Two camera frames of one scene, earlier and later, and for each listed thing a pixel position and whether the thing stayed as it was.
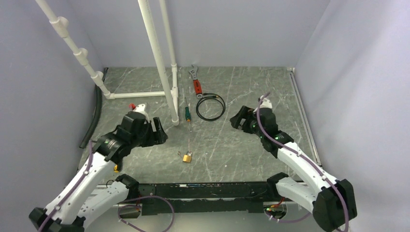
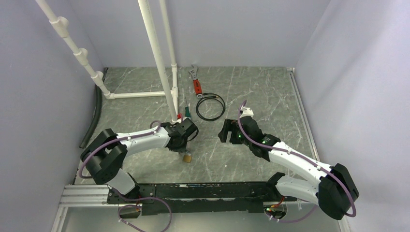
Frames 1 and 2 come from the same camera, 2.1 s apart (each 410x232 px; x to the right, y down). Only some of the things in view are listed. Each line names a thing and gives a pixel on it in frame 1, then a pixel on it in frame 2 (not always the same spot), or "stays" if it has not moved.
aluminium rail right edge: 291,71 stays
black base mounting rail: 175,199 stays
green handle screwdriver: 187,112 stays
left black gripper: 155,137 → 181,149
